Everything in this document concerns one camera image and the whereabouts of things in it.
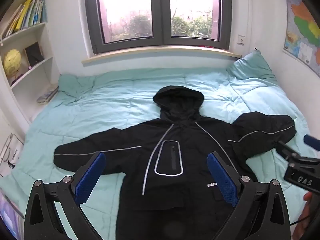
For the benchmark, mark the black hooded jacket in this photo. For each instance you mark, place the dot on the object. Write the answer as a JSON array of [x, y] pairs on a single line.
[[172, 127]]

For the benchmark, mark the beige window sill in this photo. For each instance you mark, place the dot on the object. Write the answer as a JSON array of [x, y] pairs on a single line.
[[160, 52]]

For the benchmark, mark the grey framed window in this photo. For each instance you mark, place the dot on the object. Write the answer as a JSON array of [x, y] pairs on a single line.
[[162, 12]]

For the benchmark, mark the person's right hand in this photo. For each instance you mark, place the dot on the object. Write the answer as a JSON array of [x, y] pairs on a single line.
[[301, 227]]

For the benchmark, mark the white paper bag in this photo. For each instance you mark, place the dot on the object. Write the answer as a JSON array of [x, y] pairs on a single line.
[[11, 155]]

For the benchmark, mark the yellow globe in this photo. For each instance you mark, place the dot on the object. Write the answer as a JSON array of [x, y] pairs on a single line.
[[12, 62]]

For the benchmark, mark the white wall switch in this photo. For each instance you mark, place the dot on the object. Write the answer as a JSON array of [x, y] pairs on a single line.
[[241, 40]]

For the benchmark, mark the black picture frame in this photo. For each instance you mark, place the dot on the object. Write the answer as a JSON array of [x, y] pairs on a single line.
[[33, 53]]

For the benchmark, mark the teal pillow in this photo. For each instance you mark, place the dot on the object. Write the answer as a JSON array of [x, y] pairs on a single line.
[[250, 67]]

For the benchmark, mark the wall map poster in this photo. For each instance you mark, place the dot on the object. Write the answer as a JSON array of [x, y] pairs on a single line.
[[302, 27]]

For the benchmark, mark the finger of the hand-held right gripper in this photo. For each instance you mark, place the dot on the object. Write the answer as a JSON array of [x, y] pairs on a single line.
[[312, 142], [287, 151]]

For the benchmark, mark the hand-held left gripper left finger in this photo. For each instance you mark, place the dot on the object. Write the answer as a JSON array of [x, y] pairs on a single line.
[[90, 177]]

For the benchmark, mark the colourful printed box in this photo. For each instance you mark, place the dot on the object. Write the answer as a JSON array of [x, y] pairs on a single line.
[[8, 215]]

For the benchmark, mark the row of colourful books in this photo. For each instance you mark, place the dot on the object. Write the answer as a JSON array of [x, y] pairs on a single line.
[[27, 15]]

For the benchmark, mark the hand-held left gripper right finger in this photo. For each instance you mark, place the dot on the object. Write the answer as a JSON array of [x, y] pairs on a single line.
[[222, 180]]

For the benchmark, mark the stack of flat books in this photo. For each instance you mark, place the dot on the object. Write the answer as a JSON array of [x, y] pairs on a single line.
[[47, 95]]

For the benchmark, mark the teal quilted blanket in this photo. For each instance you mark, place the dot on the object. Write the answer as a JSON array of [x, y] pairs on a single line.
[[112, 100]]

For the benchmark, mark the white bookshelf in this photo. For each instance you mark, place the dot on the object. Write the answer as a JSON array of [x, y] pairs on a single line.
[[47, 62]]

